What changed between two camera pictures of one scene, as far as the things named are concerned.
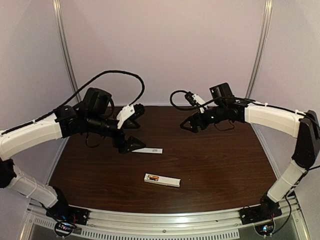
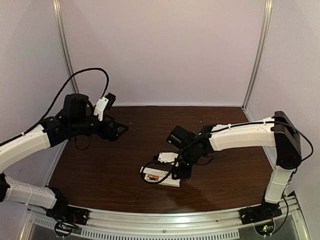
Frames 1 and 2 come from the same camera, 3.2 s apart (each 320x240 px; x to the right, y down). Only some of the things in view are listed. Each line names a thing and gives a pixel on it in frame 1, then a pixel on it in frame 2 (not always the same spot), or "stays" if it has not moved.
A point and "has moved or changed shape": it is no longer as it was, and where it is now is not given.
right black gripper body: (199, 120) -> (183, 171)
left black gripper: (120, 135) -> (110, 128)
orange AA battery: (153, 177) stays
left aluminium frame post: (57, 9) stays
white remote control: (159, 179) has moved or changed shape
